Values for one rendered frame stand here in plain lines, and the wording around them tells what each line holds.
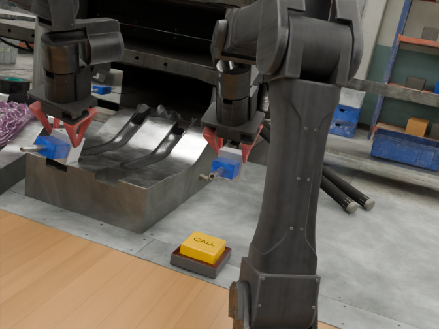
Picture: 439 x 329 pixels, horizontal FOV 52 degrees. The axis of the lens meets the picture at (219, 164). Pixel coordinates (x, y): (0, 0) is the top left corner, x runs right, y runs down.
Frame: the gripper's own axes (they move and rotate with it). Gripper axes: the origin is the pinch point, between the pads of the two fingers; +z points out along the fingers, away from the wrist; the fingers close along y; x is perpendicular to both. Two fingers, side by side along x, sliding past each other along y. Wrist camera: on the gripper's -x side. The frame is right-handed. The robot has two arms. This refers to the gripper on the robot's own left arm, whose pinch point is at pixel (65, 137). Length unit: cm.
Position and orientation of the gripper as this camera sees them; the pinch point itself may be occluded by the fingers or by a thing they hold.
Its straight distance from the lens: 88.2
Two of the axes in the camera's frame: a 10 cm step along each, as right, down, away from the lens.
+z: -1.7, 7.7, 6.2
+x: -4.4, 5.1, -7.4
